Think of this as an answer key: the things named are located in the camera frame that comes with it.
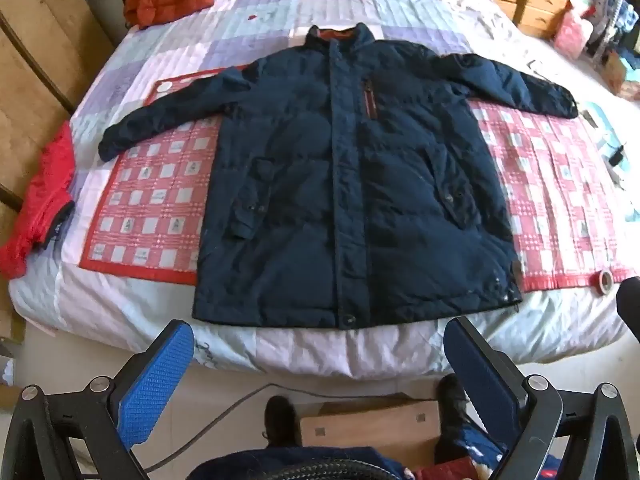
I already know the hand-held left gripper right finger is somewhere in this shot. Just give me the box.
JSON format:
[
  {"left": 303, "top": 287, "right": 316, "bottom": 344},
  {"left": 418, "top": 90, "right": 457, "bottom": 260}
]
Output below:
[{"left": 443, "top": 316, "right": 640, "bottom": 480}]

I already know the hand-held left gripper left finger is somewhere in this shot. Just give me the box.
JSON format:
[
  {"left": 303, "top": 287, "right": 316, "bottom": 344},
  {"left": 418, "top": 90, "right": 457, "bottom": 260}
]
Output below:
[{"left": 0, "top": 319, "right": 195, "bottom": 480}]

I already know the navy padded jacket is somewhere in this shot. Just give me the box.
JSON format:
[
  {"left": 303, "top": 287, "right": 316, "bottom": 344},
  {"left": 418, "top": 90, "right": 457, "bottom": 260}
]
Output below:
[{"left": 97, "top": 22, "right": 580, "bottom": 331}]

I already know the person's right shoe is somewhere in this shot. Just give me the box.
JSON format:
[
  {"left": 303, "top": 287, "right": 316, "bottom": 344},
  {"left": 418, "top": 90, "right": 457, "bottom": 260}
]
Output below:
[{"left": 434, "top": 374, "right": 472, "bottom": 465}]

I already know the person's shoe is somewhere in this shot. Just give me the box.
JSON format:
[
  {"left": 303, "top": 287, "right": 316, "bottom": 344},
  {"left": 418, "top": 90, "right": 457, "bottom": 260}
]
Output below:
[
  {"left": 434, "top": 374, "right": 472, "bottom": 465},
  {"left": 262, "top": 396, "right": 302, "bottom": 450}
]

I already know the cardboard box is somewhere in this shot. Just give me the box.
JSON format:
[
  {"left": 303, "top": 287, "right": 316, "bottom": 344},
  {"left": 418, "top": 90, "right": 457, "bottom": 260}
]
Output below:
[{"left": 299, "top": 398, "right": 442, "bottom": 467}]

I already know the person's left shoe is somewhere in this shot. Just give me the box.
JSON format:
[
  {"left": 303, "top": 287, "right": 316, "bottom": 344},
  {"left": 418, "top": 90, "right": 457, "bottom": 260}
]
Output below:
[{"left": 262, "top": 396, "right": 302, "bottom": 450}]

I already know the person's navy sweater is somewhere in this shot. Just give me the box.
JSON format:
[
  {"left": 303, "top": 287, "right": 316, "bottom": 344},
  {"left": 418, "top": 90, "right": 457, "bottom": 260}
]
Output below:
[{"left": 190, "top": 444, "right": 407, "bottom": 480}]

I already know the dark furniture piece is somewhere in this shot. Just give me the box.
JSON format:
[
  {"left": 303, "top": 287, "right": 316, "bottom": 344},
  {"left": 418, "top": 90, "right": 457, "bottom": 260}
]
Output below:
[{"left": 615, "top": 276, "right": 640, "bottom": 347}]

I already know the red plaid mat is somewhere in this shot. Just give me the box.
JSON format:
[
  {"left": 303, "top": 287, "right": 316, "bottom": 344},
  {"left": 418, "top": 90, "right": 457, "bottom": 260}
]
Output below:
[{"left": 80, "top": 65, "right": 637, "bottom": 292}]

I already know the red jacket with navy cuff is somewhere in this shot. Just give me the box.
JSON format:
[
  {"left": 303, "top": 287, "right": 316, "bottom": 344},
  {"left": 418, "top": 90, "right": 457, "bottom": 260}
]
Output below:
[{"left": 0, "top": 121, "right": 77, "bottom": 280}]

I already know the light wooden wardrobe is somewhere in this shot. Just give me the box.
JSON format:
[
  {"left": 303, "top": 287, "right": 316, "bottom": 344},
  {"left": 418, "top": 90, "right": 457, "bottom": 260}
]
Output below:
[{"left": 0, "top": 0, "right": 117, "bottom": 211}]

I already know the pink bag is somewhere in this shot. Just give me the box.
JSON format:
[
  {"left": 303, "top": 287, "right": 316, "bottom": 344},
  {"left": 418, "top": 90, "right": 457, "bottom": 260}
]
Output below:
[{"left": 554, "top": 10, "right": 594, "bottom": 59}]

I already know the wooden drawer cabinet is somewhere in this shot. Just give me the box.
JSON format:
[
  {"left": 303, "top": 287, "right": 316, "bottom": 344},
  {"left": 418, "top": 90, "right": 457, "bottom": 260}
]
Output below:
[{"left": 472, "top": 0, "right": 573, "bottom": 39}]

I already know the pile of colourful clutter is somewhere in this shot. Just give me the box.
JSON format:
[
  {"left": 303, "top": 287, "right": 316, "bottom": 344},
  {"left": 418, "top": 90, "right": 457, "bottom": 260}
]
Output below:
[{"left": 582, "top": 0, "right": 640, "bottom": 96}]

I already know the thin black cable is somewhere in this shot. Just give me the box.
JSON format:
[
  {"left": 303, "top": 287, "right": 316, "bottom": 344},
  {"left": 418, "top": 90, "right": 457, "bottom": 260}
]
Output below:
[{"left": 145, "top": 383, "right": 441, "bottom": 472}]

